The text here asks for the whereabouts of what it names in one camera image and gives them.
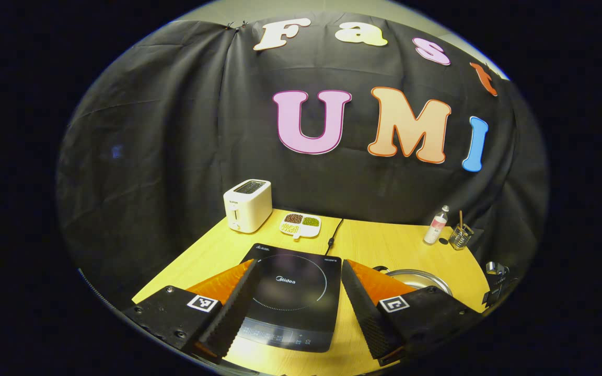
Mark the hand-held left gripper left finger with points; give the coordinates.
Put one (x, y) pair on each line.
(238, 308)

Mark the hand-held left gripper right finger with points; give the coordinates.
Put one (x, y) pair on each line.
(363, 308)

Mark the black induction cooktop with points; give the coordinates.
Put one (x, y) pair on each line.
(296, 282)

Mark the steel pot with beans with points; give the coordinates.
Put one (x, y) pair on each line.
(421, 279)

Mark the wooden stick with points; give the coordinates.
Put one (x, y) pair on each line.
(461, 219)

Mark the clear bottle with pink label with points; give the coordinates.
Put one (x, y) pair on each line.
(435, 230)

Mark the white toaster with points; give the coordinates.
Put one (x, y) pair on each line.
(249, 209)

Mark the white divided dish of beans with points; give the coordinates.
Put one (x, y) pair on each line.
(301, 225)

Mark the black backdrop cloth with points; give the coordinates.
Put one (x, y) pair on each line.
(175, 130)

